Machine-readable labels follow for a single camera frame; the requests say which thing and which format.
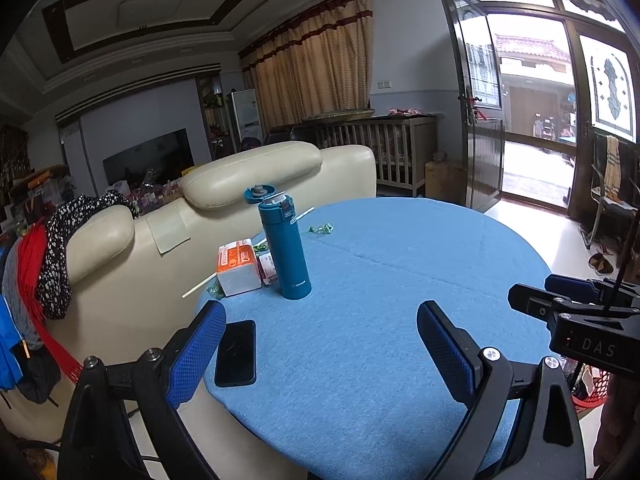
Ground teal thermos bottle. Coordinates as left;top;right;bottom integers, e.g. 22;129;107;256
244;184;311;300

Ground right hand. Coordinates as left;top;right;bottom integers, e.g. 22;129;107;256
593;375;640;469

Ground brown slippers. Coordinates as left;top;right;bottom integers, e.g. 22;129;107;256
588;252;614;275

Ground black smartphone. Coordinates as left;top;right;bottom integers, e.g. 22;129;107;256
214;320;256;388

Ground red plastic mesh basket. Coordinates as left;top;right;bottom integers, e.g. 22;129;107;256
572;365;611;413

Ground dark metal chair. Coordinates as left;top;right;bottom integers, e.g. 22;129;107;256
582;133;639;249

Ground cream leather sofa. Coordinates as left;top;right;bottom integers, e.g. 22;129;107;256
0;140;378;480

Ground orange white tissue box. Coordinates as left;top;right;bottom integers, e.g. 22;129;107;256
216;238;262;297

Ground blue table cloth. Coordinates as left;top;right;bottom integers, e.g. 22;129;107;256
207;197;550;479

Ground black white dotted garment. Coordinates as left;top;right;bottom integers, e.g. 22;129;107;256
36;190;138;321

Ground small yellow cardboard box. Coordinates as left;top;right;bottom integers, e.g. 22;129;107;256
424;162;466;205

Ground green candy wrapper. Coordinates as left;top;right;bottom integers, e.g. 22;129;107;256
308;223;333;235

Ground red scarf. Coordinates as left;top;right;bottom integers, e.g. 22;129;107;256
15;219;84;386

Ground black television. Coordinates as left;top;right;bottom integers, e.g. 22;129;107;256
103;129;194;188

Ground wooden slatted crib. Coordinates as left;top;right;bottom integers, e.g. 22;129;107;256
302;110;438;197

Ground white air conditioner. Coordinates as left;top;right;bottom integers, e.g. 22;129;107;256
230;89;264;144

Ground brown wooden door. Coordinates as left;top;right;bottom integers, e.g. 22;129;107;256
442;0;504;212

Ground tan curtain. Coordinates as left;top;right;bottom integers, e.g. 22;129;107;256
240;0;374;130

